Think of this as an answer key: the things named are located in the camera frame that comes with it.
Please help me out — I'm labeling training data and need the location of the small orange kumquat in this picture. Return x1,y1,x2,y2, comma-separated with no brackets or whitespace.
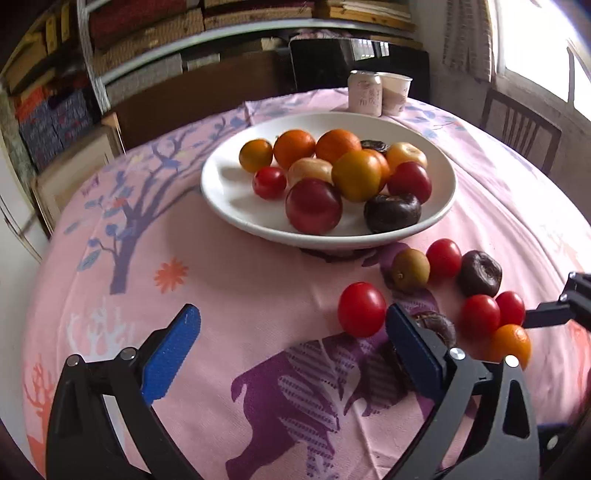
487,324,532,369

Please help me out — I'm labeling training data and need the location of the dark purple round fruit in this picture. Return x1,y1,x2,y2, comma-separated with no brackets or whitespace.
457,250,503,297

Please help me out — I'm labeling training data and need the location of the red cherry tomato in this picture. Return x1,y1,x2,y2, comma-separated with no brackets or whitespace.
338,282,387,338

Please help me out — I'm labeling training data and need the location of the dark wrinkled passion fruit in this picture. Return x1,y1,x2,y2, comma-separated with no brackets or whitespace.
363,194,422,233

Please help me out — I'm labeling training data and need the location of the orange fruit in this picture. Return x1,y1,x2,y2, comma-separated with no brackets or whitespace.
365,149,392,192

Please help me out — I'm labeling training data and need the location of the yellow-orange citrus fruit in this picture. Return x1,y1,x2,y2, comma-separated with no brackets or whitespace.
332,150,382,203

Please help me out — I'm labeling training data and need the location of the dark red plum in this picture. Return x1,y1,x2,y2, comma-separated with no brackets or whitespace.
286,178,342,235

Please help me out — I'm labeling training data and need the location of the large orange mandarin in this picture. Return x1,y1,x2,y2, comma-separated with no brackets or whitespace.
315,129,362,164

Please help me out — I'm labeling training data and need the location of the pale yellow melon fruit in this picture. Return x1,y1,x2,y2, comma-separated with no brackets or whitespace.
287,157,332,187

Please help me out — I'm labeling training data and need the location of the dark wooden chair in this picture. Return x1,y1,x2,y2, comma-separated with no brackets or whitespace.
479,88,562,176

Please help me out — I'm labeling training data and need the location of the pink deer-print tablecloth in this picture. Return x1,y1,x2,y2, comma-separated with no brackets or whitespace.
23,89,590,479

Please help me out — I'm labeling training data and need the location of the white paper cup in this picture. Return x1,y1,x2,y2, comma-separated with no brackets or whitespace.
378,72,412,116

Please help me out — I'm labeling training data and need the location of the white oval plate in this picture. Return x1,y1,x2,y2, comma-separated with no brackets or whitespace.
201,112,456,251

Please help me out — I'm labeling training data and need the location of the pink beverage can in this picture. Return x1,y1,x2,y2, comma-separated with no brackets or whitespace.
348,70,383,117

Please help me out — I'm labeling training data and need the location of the white metal shelf unit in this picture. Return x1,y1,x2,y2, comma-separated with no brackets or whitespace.
75,1,416,114

